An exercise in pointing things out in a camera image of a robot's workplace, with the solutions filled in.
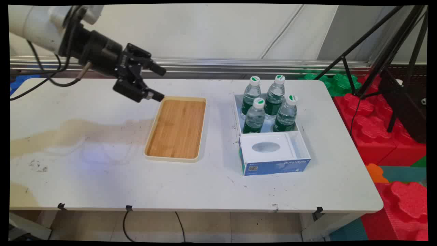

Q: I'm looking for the blue foam block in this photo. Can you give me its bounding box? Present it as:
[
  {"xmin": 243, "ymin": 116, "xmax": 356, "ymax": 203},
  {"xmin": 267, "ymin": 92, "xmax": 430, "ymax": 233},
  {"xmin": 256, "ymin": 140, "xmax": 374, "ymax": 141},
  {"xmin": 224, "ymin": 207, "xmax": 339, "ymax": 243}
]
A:
[{"xmin": 10, "ymin": 73, "xmax": 42, "ymax": 96}]

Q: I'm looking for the black cable under table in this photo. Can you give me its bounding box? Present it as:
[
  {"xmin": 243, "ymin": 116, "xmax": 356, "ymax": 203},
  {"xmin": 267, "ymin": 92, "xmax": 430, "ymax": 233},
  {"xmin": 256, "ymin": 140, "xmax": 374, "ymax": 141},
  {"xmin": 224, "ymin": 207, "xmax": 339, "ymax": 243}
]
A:
[
  {"xmin": 174, "ymin": 211, "xmax": 187, "ymax": 242},
  {"xmin": 123, "ymin": 210, "xmax": 138, "ymax": 242}
]

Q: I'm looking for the water bottle with green label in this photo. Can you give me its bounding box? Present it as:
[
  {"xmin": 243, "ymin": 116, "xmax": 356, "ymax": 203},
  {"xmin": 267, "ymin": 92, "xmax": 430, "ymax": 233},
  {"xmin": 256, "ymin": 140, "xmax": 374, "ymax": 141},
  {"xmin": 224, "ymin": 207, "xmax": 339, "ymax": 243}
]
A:
[
  {"xmin": 264, "ymin": 74, "xmax": 286, "ymax": 120},
  {"xmin": 242, "ymin": 97, "xmax": 266, "ymax": 134},
  {"xmin": 272, "ymin": 95, "xmax": 299, "ymax": 133},
  {"xmin": 241, "ymin": 76, "xmax": 262, "ymax": 117}
]

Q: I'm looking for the green foam block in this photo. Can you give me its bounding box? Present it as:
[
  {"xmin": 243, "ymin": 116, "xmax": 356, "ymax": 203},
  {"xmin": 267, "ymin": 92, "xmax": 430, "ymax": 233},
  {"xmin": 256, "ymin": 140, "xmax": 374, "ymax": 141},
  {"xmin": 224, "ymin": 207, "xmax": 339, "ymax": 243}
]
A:
[{"xmin": 298, "ymin": 69, "xmax": 362, "ymax": 97}]

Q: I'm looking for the red foam block jigsaw edge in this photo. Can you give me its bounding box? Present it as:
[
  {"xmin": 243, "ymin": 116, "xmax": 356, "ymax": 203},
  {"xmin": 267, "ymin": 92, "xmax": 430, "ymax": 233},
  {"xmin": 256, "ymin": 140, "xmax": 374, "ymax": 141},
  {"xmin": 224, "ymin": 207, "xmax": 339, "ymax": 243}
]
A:
[{"xmin": 361, "ymin": 181, "xmax": 429, "ymax": 242}]

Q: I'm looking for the black panel by tripod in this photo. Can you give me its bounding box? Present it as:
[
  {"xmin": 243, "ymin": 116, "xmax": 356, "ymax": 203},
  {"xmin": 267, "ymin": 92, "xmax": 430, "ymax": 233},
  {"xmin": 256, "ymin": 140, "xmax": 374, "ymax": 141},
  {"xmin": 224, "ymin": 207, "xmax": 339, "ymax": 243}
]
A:
[{"xmin": 378, "ymin": 68, "xmax": 427, "ymax": 144}]

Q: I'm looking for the white and blue cardboard box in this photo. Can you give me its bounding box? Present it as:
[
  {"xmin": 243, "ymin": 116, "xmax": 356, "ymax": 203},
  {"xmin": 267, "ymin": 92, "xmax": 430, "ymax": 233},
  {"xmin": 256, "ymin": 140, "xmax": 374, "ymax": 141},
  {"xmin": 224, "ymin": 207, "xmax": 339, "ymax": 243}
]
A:
[{"xmin": 233, "ymin": 92, "xmax": 312, "ymax": 177}]

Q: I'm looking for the bamboo tray with cream rim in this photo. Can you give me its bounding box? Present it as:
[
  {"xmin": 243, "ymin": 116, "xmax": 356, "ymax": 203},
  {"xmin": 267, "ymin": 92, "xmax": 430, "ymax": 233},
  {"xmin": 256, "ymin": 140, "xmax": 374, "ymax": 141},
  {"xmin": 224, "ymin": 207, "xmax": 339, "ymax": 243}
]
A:
[{"xmin": 144, "ymin": 96, "xmax": 207, "ymax": 163}]

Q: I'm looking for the aluminium rail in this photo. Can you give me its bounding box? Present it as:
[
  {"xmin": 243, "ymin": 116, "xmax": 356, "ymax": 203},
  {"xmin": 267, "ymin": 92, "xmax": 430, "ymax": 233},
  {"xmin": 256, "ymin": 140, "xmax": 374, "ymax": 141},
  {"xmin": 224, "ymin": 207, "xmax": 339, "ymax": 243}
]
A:
[{"xmin": 10, "ymin": 56, "xmax": 372, "ymax": 76}]

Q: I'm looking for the black tripod stand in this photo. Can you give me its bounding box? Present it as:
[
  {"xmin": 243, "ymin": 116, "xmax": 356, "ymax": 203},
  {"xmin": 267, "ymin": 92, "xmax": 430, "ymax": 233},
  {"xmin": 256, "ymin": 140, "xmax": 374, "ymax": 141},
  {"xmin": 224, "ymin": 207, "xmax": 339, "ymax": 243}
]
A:
[{"xmin": 314, "ymin": 5, "xmax": 429, "ymax": 134}]

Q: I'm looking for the white table leg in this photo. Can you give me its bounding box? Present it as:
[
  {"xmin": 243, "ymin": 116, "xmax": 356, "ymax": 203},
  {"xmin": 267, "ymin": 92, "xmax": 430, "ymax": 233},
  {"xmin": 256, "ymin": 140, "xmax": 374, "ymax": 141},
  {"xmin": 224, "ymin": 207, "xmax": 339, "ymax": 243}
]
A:
[
  {"xmin": 9, "ymin": 211, "xmax": 53, "ymax": 241},
  {"xmin": 300, "ymin": 213, "xmax": 357, "ymax": 242}
]

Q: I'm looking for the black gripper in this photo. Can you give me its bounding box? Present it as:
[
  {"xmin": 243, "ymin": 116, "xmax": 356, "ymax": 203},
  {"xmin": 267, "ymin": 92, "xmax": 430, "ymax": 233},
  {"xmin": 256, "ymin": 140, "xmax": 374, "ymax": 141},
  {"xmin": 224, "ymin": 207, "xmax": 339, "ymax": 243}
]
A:
[{"xmin": 79, "ymin": 29, "xmax": 167, "ymax": 103}]

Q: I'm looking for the large red foam block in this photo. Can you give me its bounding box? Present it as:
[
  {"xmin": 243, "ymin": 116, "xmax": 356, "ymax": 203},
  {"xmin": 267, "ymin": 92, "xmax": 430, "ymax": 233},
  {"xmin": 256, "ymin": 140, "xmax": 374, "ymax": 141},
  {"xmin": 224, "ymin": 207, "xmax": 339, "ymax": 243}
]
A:
[{"xmin": 333, "ymin": 73, "xmax": 427, "ymax": 166}]

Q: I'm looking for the teal foam mat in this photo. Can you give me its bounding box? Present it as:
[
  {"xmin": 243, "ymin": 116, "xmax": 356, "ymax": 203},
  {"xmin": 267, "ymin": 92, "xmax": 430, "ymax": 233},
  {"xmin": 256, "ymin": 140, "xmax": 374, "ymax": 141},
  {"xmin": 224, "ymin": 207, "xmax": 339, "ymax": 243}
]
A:
[{"xmin": 378, "ymin": 165, "xmax": 427, "ymax": 185}]

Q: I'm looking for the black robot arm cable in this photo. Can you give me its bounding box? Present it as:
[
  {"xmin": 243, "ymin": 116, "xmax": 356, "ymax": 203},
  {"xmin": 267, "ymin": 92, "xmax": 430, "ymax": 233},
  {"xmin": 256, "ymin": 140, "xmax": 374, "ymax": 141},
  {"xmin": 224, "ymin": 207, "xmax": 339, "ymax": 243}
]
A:
[{"xmin": 10, "ymin": 40, "xmax": 93, "ymax": 101}]

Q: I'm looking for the orange foam piece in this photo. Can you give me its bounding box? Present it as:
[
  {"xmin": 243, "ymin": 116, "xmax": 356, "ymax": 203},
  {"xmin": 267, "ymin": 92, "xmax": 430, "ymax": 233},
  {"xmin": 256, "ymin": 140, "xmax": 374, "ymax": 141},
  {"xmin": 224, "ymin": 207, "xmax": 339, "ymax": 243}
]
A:
[{"xmin": 366, "ymin": 163, "xmax": 390, "ymax": 184}]

